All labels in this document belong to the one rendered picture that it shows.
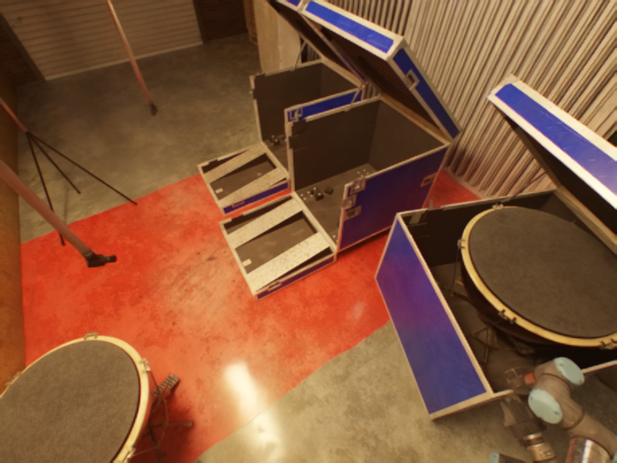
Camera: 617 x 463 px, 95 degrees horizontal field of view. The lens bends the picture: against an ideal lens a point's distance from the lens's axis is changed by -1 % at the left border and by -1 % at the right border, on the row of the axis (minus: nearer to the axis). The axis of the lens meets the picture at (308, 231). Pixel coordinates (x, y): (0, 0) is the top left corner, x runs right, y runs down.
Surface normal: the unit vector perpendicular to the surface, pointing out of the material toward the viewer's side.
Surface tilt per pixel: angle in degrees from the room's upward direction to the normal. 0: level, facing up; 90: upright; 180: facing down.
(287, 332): 0
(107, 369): 0
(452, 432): 0
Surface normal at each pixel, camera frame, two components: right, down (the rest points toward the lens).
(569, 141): -0.77, -0.26
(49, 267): 0.00, -0.62
